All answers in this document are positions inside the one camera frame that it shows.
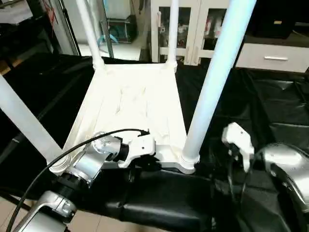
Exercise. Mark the white plastic table leg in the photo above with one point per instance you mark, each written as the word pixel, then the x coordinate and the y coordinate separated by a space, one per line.
pixel 215 72
pixel 172 31
pixel 24 121
pixel 91 31

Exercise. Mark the black work mat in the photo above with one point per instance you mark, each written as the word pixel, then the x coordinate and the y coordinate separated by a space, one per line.
pixel 260 106

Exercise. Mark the white drawer unit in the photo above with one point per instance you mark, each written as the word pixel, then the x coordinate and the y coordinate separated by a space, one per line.
pixel 273 57

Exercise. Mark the white glass door cabinet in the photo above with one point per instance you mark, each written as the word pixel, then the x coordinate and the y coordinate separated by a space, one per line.
pixel 190 29

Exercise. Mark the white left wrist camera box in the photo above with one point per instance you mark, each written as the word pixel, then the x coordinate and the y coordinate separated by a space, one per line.
pixel 140 147

